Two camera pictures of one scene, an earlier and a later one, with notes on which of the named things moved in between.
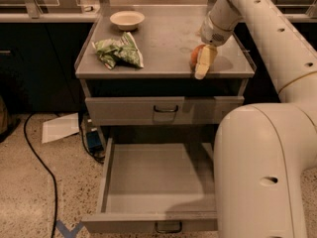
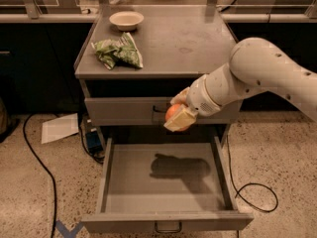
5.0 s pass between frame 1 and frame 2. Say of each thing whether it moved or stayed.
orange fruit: moved
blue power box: stayed
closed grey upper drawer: stayed
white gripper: moved
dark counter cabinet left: stayed
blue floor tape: stayed
